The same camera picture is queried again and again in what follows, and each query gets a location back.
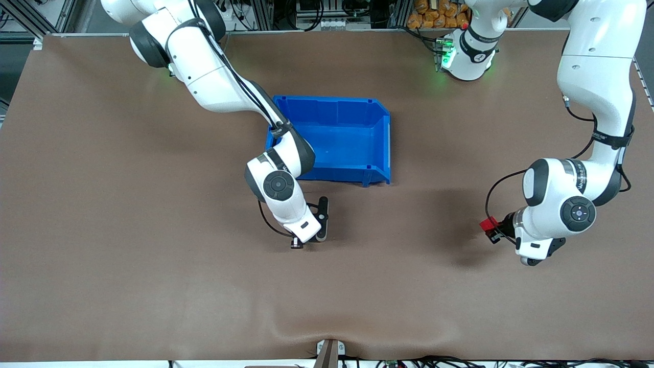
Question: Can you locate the blue plastic storage bin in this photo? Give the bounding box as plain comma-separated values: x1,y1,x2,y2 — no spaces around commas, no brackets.
266,95,392,188

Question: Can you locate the brown table mat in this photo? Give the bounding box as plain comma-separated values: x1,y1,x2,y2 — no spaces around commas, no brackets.
0,30,654,361

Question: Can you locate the orange snack bag pile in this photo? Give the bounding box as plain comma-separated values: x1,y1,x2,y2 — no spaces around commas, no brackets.
407,0,471,29

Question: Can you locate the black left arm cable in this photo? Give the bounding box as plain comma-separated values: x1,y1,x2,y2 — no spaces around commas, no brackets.
485,95,633,234

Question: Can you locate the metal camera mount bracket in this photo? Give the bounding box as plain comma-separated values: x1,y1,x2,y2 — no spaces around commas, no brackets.
314,339,347,368

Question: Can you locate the black cable bundle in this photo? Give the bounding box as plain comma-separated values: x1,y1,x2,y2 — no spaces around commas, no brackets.
376,355,654,368

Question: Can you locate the silver table edge rail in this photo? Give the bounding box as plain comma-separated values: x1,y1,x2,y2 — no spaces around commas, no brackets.
43,27,570,37

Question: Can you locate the aluminium frame post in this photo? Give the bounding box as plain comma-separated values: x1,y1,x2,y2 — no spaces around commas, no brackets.
250,0,276,31
388,0,413,29

